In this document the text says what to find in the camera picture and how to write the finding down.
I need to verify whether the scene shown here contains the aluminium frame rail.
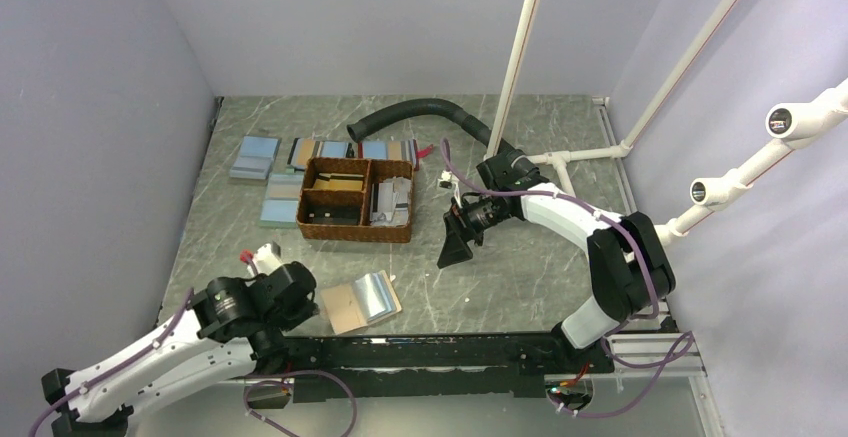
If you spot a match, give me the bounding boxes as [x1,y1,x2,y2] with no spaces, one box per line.
[105,337,720,437]

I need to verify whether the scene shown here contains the grey cards in basket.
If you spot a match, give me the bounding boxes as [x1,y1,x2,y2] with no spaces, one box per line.
[370,177,412,227]

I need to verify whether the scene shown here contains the row of cards behind basket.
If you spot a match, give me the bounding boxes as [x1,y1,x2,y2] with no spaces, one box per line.
[286,138,434,171]

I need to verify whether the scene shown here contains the white PVC pipe frame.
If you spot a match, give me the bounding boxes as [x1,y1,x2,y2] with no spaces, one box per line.
[486,0,847,243]

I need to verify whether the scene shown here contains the blue card stack far left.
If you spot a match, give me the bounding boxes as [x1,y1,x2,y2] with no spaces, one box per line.
[229,135,280,181]

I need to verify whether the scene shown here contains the blue credit cards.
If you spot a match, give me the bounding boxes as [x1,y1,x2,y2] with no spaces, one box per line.
[352,272,399,324]

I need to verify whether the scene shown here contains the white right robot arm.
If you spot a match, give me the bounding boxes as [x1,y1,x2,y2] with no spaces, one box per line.
[437,149,676,372]

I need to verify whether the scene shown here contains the black corrugated hose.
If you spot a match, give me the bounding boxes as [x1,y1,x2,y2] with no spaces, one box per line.
[346,98,531,170]

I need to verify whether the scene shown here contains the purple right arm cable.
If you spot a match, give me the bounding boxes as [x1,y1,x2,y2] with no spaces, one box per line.
[440,139,694,420]

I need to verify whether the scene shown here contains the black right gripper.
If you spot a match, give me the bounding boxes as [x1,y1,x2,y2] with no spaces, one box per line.
[438,193,512,268]

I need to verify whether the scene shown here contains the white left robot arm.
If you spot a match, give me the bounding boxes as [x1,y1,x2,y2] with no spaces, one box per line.
[28,242,318,436]

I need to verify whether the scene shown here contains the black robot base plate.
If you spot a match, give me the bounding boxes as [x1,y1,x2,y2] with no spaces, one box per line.
[248,331,614,403]

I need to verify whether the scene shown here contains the brown woven divided basket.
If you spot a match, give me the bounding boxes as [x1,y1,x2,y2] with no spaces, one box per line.
[296,157,414,244]

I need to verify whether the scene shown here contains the tan leather card holder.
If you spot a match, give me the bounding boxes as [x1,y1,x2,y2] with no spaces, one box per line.
[319,271,403,335]

